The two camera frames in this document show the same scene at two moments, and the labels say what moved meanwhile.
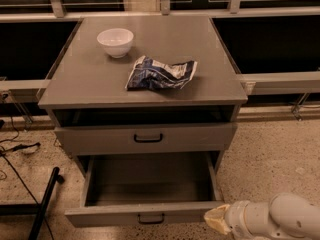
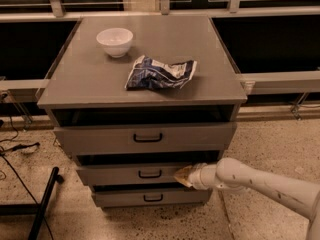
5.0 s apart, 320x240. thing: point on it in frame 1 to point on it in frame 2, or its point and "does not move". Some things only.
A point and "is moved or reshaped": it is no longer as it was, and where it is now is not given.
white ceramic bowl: x=117 y=41 does not move
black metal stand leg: x=38 y=210 does not move
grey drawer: x=147 y=188 is moved or reshaped
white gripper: x=237 y=216 to x=199 y=176
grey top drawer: x=146 y=136 does not move
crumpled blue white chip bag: x=150 y=74 does not move
